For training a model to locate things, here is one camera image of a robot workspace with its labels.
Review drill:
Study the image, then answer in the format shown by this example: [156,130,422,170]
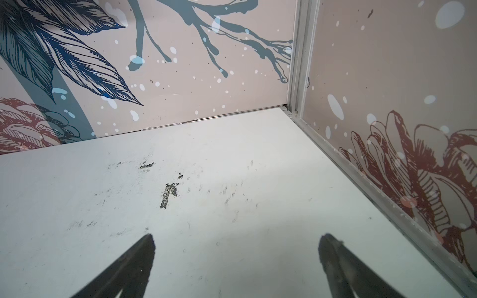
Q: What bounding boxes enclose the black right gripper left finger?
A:
[74,234,155,298]

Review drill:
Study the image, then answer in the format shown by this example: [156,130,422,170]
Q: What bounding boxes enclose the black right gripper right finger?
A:
[318,233,404,298]

